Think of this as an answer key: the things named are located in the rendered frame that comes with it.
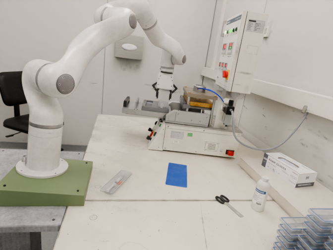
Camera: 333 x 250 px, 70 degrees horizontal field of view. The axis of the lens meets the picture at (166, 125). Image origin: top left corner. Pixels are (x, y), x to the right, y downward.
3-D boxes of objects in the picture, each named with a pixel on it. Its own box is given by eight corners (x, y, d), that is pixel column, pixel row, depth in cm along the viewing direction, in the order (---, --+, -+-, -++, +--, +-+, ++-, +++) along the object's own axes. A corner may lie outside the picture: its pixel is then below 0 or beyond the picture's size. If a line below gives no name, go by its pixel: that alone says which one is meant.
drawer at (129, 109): (169, 111, 163) (171, 100, 161) (170, 120, 142) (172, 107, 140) (127, 106, 161) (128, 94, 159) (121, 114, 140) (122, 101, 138)
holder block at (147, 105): (167, 106, 161) (168, 102, 160) (168, 113, 142) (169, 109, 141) (143, 103, 160) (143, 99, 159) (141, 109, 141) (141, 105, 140)
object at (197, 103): (206, 103, 161) (209, 90, 158) (213, 111, 140) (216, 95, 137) (182, 100, 160) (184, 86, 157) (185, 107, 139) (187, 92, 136)
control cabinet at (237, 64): (227, 116, 170) (247, 21, 152) (241, 131, 139) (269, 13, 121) (204, 114, 170) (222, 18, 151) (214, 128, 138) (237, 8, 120)
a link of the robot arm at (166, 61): (178, 68, 144) (165, 66, 149) (181, 45, 140) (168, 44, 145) (170, 68, 138) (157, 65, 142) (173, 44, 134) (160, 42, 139)
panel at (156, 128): (150, 131, 171) (164, 110, 167) (147, 148, 143) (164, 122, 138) (147, 130, 171) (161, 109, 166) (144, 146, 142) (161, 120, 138)
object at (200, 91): (215, 103, 164) (219, 85, 161) (227, 115, 135) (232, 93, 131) (181, 99, 163) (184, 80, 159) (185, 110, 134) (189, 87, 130)
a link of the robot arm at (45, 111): (38, 130, 84) (43, 62, 79) (15, 116, 94) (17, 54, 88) (69, 127, 94) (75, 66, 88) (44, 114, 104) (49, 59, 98)
